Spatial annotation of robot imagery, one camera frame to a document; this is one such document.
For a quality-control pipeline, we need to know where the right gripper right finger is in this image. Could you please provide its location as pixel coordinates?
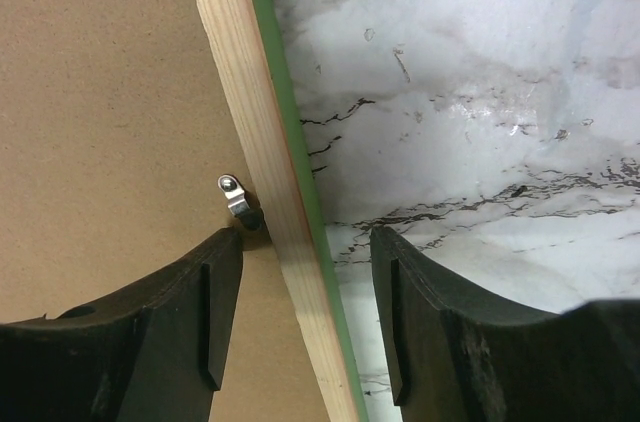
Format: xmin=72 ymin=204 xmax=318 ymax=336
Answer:
xmin=370 ymin=227 xmax=639 ymax=421

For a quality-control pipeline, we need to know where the brown cardboard backing board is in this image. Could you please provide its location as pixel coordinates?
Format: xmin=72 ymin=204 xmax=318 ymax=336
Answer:
xmin=1 ymin=0 xmax=327 ymax=421

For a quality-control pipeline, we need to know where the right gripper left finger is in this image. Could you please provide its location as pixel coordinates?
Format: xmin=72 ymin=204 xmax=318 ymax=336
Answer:
xmin=1 ymin=228 xmax=243 ymax=421

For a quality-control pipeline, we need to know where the green wooden picture frame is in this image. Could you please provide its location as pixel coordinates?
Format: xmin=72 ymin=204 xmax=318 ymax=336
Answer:
xmin=196 ymin=0 xmax=368 ymax=421

